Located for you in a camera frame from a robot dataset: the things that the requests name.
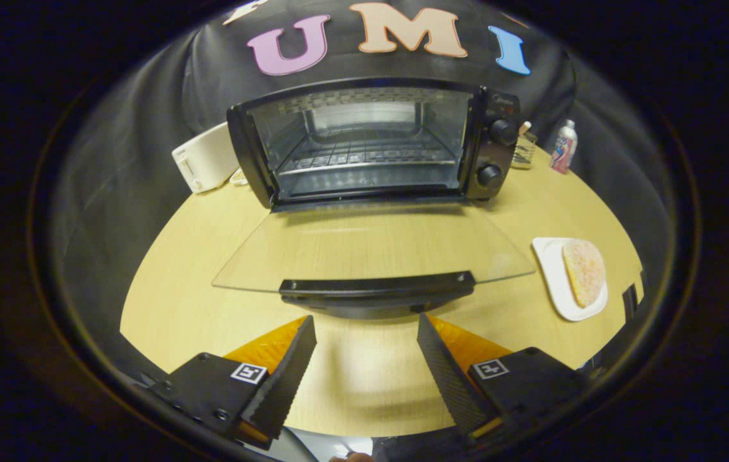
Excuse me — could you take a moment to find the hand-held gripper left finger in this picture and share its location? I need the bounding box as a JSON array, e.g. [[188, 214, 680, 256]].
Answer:
[[146, 314, 318, 450]]

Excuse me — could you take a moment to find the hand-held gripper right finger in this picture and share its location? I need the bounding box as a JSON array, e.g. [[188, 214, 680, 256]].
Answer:
[[416, 313, 590, 447]]

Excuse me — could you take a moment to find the sugar-coated round bun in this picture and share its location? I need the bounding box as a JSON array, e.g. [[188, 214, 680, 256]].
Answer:
[[562, 239, 606, 309]]

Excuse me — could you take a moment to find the black toaster oven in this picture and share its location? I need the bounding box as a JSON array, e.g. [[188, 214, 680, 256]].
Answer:
[[212, 77, 536, 320]]

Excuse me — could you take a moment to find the white bread toaster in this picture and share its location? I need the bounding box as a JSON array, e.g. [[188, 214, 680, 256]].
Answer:
[[171, 122, 250, 194]]

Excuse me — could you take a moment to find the white square plate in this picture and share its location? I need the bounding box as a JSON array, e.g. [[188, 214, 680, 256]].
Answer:
[[531, 237, 609, 322]]

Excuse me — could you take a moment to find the silver pink spray bottle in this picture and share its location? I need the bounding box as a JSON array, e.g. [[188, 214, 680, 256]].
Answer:
[[550, 119, 578, 175]]

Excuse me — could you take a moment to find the black backdrop cloth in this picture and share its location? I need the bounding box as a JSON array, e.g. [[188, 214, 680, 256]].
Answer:
[[50, 0, 676, 386]]

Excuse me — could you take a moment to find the clear wire basket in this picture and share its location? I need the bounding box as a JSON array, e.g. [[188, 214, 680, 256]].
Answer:
[[510, 121, 538, 170]]

